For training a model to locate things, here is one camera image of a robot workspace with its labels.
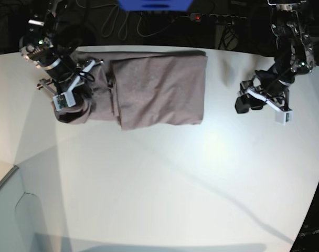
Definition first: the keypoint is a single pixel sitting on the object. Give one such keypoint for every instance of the mauve grey t-shirt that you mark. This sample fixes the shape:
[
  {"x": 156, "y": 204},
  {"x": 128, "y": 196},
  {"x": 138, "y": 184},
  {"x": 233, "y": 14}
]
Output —
[{"x": 141, "y": 89}]

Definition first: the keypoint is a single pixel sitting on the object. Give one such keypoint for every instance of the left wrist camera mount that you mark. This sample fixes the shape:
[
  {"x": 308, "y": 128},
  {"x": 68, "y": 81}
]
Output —
[{"x": 283, "y": 113}]

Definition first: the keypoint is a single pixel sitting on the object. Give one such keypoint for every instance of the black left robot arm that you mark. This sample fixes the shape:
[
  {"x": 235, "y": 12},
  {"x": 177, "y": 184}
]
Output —
[{"x": 295, "y": 56}]

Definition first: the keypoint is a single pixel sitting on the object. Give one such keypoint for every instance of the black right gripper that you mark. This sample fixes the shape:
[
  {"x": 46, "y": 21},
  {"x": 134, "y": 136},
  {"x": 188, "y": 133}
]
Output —
[{"x": 52, "y": 55}]

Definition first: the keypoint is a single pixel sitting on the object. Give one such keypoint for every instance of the black power strip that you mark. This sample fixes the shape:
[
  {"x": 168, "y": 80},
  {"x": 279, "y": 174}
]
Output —
[{"x": 217, "y": 19}]

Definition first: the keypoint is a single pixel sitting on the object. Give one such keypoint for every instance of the grey table side panel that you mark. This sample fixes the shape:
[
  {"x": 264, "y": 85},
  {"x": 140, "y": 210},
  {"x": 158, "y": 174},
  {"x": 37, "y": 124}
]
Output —
[{"x": 20, "y": 216}]

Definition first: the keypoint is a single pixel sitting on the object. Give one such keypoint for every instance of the blue plastic box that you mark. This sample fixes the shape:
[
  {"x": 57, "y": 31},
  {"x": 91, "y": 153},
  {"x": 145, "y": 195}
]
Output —
[{"x": 155, "y": 5}]

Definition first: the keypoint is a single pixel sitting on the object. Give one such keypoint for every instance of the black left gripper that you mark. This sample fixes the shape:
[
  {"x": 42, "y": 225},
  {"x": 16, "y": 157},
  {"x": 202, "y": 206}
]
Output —
[{"x": 274, "y": 84}]

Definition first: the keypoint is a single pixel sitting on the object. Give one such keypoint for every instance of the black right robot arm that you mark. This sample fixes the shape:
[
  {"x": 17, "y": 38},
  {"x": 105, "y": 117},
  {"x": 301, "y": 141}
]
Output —
[{"x": 44, "y": 20}]

